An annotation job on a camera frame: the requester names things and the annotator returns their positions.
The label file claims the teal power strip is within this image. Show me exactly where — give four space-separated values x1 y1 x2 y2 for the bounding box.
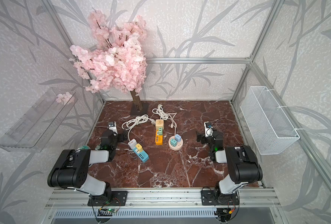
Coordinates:
133 148 149 162

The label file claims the orange power strip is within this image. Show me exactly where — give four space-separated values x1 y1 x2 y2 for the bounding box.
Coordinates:
155 131 163 145

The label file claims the white charger plug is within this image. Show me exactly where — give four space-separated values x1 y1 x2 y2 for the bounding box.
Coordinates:
128 139 137 149

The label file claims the yellow charger plug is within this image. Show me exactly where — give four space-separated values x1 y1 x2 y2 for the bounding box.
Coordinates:
136 143 143 153

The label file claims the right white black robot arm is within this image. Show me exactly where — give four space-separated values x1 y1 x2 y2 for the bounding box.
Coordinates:
196 131 263 199

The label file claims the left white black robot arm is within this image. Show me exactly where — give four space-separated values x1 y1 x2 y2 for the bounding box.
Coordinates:
47 129 128 200

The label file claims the blue charger plug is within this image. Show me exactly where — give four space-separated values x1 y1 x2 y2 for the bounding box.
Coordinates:
174 134 182 142

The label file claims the teal charger plug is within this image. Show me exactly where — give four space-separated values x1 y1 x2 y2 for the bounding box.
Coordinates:
170 139 178 147

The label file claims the beige cube charger plug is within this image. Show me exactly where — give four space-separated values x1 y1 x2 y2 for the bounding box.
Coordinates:
155 119 164 130

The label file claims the pink cherry blossom tree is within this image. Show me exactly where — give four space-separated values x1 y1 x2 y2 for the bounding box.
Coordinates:
70 10 148 115

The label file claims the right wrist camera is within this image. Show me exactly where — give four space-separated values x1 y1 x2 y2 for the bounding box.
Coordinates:
204 121 213 138

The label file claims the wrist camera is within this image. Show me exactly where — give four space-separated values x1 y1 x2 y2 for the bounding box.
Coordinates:
204 121 213 138
108 121 118 135

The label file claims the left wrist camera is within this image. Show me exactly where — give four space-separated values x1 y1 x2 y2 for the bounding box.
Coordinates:
108 121 118 135

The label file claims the white teal strip cable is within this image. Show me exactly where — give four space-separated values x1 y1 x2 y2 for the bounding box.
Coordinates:
122 114 156 142

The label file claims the white orange strip cable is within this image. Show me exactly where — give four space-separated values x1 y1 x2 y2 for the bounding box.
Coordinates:
152 104 179 137

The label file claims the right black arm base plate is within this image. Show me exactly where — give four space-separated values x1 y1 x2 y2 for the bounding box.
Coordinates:
201 189 239 206

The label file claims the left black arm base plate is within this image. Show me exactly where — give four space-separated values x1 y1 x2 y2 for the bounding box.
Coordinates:
88 191 128 207

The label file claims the white wire mesh basket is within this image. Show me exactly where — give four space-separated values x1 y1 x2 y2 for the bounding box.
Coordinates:
240 86 300 155

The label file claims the aluminium front rail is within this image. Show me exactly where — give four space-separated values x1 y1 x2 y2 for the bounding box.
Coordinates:
45 188 281 209

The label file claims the clear acrylic wall shelf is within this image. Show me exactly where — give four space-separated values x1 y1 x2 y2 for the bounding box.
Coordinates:
0 87 78 153

